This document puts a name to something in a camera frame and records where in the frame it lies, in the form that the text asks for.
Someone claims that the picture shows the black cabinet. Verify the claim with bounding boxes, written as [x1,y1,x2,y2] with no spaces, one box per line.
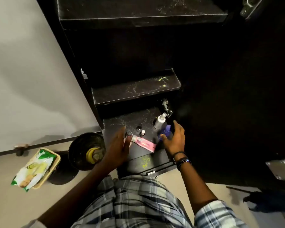
[35,0,243,179]

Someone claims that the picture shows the dark blue cloth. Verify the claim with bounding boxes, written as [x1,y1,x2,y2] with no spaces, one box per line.
[243,189,285,214]

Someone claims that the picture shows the black beaded bracelet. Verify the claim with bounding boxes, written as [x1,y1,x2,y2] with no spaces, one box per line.
[176,158,192,171]

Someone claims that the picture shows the person's left forearm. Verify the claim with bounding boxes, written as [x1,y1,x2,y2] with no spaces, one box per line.
[37,162,114,228]

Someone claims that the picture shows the square metal door plate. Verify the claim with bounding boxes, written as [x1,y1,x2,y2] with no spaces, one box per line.
[266,159,285,181]

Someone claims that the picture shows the green white wipes packet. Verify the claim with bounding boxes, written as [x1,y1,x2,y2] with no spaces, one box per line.
[11,149,57,192]

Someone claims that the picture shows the tan basket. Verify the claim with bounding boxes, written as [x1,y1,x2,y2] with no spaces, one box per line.
[30,147,61,190]

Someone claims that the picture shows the black cabinet door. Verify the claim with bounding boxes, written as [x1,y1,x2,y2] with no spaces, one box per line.
[174,0,285,194]

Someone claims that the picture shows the yellow banana peel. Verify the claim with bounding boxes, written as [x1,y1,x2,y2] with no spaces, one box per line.
[86,147,101,165]

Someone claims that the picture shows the door stopper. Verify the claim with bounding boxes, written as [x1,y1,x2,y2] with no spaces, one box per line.
[14,144,29,157]

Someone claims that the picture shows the wide black cabinet shelf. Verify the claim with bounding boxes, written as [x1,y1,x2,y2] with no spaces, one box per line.
[57,0,229,30]

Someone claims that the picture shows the white spray bottle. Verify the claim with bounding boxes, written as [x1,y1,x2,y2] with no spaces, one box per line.
[153,112,168,131]

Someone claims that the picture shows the black waste bin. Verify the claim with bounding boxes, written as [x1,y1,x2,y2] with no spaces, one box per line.
[68,132,107,171]

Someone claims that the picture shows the dark thin stick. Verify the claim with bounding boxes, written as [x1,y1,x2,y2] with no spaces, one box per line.
[226,186,255,194]

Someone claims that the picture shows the person's right forearm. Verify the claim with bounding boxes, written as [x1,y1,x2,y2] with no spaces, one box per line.
[178,161,219,214]

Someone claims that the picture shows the short black cabinet shelf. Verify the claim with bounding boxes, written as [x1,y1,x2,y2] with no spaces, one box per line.
[91,68,182,106]

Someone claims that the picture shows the pink toothpaste tube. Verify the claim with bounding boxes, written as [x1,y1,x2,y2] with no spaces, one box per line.
[124,135,157,153]

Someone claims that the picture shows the person's right hand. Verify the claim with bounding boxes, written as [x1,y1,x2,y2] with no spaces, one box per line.
[160,120,186,156]

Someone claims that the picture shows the plaid shirt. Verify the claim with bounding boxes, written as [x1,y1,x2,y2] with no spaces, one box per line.
[71,174,250,228]

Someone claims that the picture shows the metal cabinet hinge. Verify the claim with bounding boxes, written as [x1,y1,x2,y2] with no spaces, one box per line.
[239,0,260,19]
[162,99,173,117]

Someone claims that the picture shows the person's left hand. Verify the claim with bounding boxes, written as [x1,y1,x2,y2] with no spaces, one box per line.
[100,126,133,169]

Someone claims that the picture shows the blue bottle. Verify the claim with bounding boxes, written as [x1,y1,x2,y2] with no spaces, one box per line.
[158,125,173,141]

